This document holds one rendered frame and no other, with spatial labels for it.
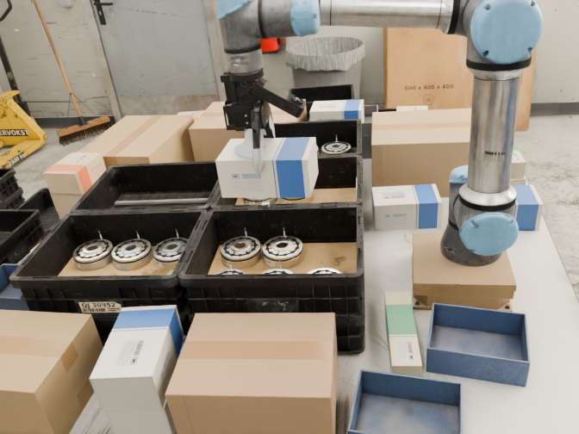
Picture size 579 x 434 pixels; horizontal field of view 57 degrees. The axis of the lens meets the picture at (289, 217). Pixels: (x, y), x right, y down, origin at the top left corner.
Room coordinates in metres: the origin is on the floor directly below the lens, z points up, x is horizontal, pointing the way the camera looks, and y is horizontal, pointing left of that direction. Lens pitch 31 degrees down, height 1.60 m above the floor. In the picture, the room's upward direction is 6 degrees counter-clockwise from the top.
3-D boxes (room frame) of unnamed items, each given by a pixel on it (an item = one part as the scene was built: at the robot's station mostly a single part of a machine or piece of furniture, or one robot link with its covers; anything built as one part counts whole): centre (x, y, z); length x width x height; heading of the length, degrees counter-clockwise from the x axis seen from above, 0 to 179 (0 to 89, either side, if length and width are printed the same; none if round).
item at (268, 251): (1.11, 0.03, 0.86); 0.10 x 0.10 x 0.01
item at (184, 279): (1.05, 0.04, 0.92); 0.40 x 0.30 x 0.02; 80
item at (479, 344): (0.84, -0.38, 0.74); 0.20 x 0.15 x 0.07; 69
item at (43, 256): (1.11, 0.43, 0.87); 0.40 x 0.30 x 0.11; 80
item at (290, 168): (1.08, 0.03, 1.10); 0.20 x 0.12 x 0.09; 76
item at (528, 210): (1.37, -0.64, 0.75); 0.20 x 0.12 x 0.09; 78
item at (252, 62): (1.09, 0.06, 1.33); 0.08 x 0.08 x 0.05
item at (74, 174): (1.66, 0.70, 0.89); 0.16 x 0.12 x 0.07; 163
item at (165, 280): (1.11, 0.43, 0.92); 0.40 x 0.30 x 0.02; 80
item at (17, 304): (1.23, 0.77, 0.74); 0.20 x 0.15 x 0.07; 77
